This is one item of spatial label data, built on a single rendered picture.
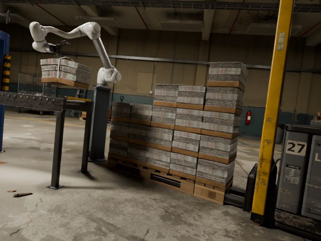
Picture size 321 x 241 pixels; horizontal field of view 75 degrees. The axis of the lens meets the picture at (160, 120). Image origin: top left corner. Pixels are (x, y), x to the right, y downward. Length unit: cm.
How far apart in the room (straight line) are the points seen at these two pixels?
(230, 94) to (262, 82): 752
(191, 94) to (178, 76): 708
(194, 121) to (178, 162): 45
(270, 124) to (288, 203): 58
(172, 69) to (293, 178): 792
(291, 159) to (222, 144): 55
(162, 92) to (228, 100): 70
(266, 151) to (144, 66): 819
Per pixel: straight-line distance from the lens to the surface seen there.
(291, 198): 185
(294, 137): 178
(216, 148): 200
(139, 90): 937
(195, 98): 206
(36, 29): 250
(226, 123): 198
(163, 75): 924
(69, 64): 223
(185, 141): 210
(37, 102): 215
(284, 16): 189
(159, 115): 224
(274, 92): 175
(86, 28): 272
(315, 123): 189
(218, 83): 202
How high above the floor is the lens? 80
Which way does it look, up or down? 3 degrees down
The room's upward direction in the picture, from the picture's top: 6 degrees clockwise
